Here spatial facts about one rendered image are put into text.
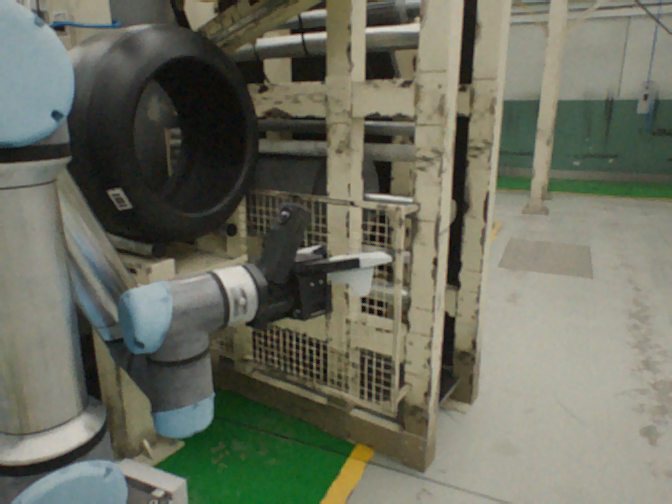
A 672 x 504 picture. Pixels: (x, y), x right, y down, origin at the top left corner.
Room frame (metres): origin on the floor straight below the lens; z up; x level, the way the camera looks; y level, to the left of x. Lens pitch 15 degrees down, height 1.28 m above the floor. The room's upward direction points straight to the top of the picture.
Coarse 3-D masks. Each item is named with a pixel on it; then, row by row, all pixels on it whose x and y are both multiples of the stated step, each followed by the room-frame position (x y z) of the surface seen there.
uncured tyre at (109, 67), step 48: (96, 48) 1.33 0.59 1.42; (144, 48) 1.32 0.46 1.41; (192, 48) 1.43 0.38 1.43; (96, 96) 1.23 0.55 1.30; (192, 96) 1.77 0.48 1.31; (240, 96) 1.57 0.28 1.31; (96, 144) 1.21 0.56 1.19; (192, 144) 1.78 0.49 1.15; (240, 144) 1.72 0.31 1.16; (96, 192) 1.24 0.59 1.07; (144, 192) 1.27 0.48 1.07; (192, 192) 1.73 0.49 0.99; (240, 192) 1.56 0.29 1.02
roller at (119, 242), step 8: (112, 232) 1.44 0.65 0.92; (112, 240) 1.41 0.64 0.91; (120, 240) 1.39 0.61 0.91; (128, 240) 1.38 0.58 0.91; (136, 240) 1.36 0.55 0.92; (144, 240) 1.35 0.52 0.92; (152, 240) 1.35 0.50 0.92; (120, 248) 1.40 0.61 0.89; (128, 248) 1.37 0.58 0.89; (136, 248) 1.35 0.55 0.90; (144, 248) 1.33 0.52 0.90; (152, 248) 1.31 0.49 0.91; (160, 248) 1.33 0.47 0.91; (152, 256) 1.32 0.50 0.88; (160, 256) 1.32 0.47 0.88
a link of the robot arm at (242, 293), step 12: (228, 276) 0.59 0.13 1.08; (240, 276) 0.59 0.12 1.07; (228, 288) 0.57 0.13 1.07; (240, 288) 0.58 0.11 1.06; (252, 288) 0.59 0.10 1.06; (228, 300) 0.57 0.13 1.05; (240, 300) 0.57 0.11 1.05; (252, 300) 0.59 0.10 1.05; (240, 312) 0.58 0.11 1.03; (252, 312) 0.59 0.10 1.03; (228, 324) 0.57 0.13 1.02
